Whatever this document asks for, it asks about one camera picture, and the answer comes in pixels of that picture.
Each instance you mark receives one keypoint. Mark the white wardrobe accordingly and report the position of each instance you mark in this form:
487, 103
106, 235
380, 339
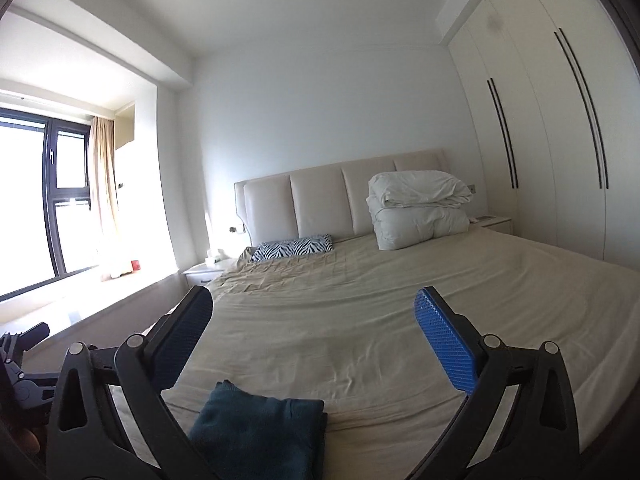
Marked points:
540, 135

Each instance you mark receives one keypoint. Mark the bed with beige sheet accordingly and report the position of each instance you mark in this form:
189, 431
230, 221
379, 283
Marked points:
350, 310

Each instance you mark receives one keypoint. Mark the zebra print pillow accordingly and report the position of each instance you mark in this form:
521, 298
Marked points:
292, 248

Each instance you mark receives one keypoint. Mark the black framed window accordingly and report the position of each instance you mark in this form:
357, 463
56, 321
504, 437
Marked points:
30, 200

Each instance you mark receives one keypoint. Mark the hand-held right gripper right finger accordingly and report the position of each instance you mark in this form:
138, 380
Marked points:
445, 340

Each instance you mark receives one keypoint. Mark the white bay window sill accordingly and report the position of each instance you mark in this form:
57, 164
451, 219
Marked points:
115, 300

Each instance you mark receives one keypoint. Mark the white tissue box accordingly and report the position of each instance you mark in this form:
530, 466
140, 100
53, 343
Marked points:
215, 257

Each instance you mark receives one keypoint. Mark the white nightstand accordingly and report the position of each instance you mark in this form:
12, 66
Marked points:
202, 274
497, 222

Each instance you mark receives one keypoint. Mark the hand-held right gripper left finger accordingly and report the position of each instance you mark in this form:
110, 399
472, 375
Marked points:
185, 340

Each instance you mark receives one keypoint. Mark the teal knit sweater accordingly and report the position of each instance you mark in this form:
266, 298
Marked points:
250, 430

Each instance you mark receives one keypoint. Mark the beige curtain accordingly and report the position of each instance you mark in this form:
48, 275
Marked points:
105, 195

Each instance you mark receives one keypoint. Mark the folded white duvet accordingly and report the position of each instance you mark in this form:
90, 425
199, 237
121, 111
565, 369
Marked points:
415, 210

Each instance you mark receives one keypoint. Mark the beige padded headboard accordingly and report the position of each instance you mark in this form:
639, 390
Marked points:
320, 200

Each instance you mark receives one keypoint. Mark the person's left hand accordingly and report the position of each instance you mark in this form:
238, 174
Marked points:
25, 443

